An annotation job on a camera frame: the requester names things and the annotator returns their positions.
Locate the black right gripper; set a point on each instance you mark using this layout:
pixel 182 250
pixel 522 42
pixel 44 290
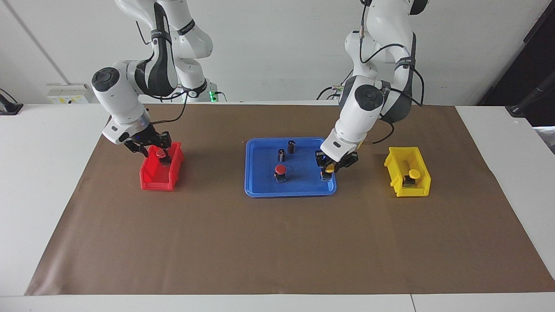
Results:
pixel 145 138

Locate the black desk device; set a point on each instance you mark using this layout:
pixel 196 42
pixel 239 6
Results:
pixel 8 107

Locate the red push button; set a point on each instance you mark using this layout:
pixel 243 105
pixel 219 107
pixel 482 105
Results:
pixel 280 168
pixel 160 153

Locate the small black cylinder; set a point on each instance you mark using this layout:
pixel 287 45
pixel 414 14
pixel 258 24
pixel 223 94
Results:
pixel 281 155
pixel 291 146

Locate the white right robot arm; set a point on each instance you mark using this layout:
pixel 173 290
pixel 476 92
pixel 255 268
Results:
pixel 117 95

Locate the brown paper mat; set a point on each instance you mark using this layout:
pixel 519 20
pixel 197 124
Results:
pixel 277 242

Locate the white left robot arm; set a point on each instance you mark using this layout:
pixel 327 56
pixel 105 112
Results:
pixel 364 108

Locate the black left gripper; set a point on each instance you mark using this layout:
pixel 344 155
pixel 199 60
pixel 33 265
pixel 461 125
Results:
pixel 336 161

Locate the yellow plastic bin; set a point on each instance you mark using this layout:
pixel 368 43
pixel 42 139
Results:
pixel 422 190

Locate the red plastic bin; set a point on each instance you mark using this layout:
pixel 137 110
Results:
pixel 156 180

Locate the blue plastic tray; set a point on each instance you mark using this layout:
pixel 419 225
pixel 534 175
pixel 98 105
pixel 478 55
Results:
pixel 303 186

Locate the black stand pole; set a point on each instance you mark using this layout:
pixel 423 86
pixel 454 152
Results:
pixel 518 109

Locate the dark side panel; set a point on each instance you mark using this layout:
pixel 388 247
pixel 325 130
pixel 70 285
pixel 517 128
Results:
pixel 533 56

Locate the green lit control box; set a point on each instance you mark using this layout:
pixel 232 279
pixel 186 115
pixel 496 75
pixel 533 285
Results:
pixel 211 94
pixel 337 92

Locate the yellow push button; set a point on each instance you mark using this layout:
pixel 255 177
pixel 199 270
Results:
pixel 414 174
pixel 330 169

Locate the white wall socket box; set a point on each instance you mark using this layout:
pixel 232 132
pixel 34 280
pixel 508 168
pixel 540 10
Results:
pixel 69 93

